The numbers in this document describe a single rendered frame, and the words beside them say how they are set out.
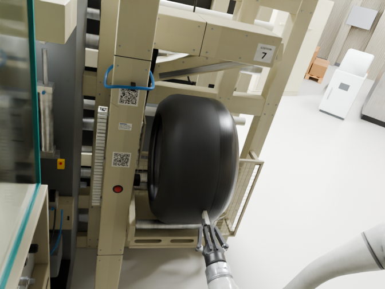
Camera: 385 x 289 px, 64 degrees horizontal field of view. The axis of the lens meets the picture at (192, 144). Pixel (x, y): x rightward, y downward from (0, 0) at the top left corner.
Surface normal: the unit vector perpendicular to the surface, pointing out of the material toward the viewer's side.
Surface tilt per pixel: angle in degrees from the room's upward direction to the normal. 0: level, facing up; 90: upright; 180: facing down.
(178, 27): 90
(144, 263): 0
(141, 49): 90
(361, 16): 90
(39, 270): 0
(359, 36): 90
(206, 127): 30
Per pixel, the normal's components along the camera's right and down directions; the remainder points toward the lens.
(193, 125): 0.28, -0.47
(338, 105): -0.53, 0.32
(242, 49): 0.19, 0.52
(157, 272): 0.21, -0.85
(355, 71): -0.43, 0.02
